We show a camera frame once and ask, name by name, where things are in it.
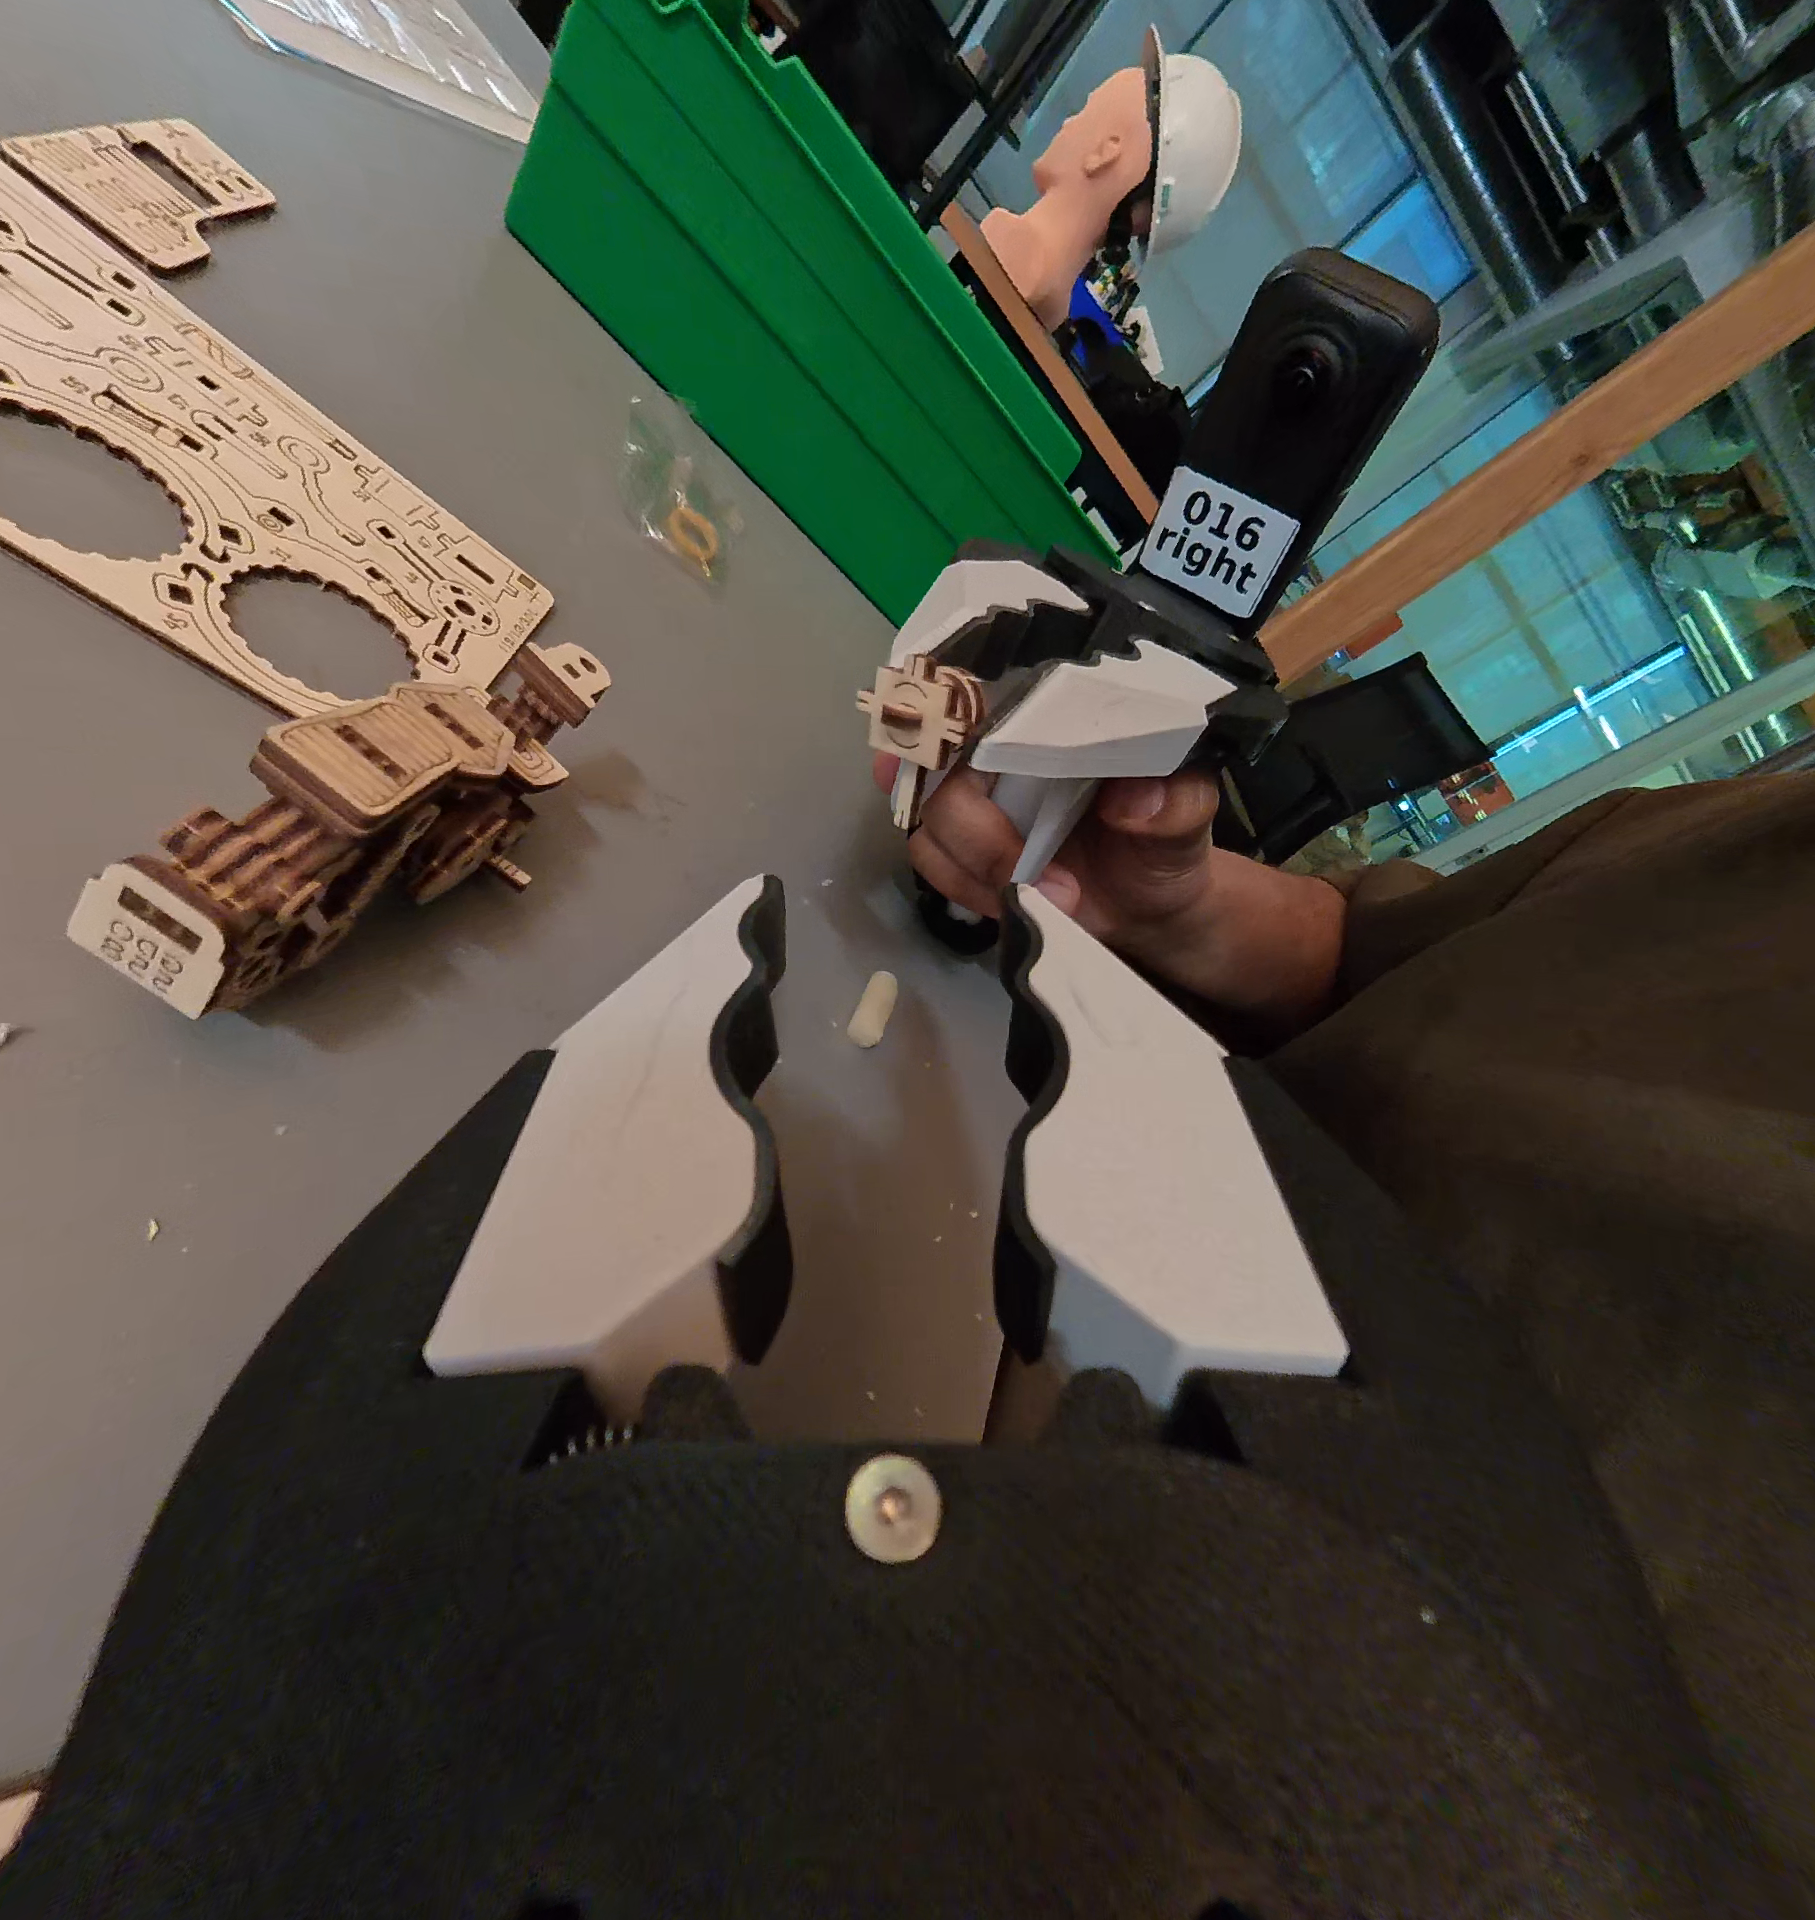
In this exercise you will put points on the small clear plastic bag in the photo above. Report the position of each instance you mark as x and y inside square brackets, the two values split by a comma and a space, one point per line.
[681, 480]

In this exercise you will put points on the person's right forearm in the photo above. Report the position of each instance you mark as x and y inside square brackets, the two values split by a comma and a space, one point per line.
[1283, 945]

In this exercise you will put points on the black office chair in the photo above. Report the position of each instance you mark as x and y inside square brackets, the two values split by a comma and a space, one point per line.
[1373, 743]

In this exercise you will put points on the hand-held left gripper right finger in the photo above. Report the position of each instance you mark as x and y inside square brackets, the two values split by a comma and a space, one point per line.
[1163, 1186]

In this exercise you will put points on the grey desk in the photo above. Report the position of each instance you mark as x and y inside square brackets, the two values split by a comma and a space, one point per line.
[321, 1200]

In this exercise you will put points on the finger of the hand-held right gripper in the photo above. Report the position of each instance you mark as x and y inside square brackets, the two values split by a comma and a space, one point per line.
[1118, 714]
[983, 599]

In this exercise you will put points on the small white wax piece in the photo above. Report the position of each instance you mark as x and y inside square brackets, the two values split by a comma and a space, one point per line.
[874, 1009]

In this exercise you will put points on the person's brown shirt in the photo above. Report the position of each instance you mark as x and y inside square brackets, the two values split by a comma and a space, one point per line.
[1598, 1200]

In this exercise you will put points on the small wooden gear assembly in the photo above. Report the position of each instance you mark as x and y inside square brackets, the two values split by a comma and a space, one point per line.
[914, 709]

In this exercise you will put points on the clear plastic sheet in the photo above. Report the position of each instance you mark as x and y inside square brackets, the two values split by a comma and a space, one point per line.
[397, 46]

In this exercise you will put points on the large wooden puzzle sheet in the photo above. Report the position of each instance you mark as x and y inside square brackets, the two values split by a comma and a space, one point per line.
[217, 451]

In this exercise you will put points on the green plastic bin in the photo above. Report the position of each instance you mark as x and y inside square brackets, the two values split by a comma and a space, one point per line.
[726, 225]

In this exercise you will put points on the wooden beam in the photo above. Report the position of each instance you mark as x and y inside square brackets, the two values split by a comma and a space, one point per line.
[1567, 436]

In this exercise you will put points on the mannequin head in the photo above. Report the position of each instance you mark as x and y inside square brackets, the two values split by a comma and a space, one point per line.
[1072, 181]

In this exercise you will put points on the wooden model car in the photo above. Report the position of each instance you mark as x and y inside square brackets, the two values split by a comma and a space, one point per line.
[353, 796]

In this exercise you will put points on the small wooden puzzle sheet piece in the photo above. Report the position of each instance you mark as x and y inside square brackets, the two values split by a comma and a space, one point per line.
[128, 197]

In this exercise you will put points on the black bag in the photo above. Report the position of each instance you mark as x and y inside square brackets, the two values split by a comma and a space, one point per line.
[1132, 412]

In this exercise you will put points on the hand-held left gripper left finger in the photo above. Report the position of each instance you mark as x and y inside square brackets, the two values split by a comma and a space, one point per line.
[622, 1170]

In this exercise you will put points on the person's right hand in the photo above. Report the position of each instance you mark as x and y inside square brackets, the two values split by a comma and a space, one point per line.
[1147, 877]

